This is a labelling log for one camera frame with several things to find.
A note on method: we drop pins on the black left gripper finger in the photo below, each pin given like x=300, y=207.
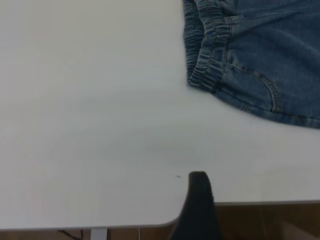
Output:
x=200, y=212

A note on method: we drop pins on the blue denim kids jeans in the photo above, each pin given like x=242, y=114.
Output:
x=262, y=55

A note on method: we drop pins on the white metal table leg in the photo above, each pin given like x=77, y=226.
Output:
x=98, y=234

